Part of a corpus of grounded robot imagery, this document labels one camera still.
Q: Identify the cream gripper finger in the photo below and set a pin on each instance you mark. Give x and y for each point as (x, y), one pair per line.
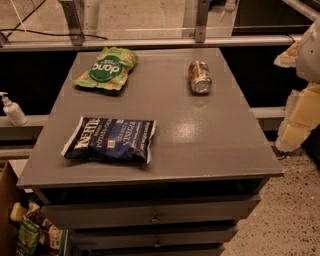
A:
(301, 117)
(287, 59)

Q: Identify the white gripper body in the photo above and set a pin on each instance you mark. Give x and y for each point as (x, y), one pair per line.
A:
(310, 56)

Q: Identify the orange soda can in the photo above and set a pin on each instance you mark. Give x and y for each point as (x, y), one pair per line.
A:
(199, 77)

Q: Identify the green snack bag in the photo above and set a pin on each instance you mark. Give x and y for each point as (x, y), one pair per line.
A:
(110, 70)

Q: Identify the dark blue chips bag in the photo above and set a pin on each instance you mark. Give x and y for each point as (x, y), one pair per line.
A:
(106, 139)

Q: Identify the white pump bottle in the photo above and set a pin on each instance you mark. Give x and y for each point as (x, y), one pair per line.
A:
(13, 111)

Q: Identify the green snack package in box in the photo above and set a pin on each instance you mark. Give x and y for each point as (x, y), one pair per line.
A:
(28, 238)

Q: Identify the brown cardboard box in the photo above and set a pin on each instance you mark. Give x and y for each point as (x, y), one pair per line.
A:
(9, 194)

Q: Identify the metal horizontal rail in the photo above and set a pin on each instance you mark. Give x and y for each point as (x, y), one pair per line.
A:
(95, 45)

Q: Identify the left metal bracket post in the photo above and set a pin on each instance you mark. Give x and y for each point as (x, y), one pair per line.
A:
(71, 15)

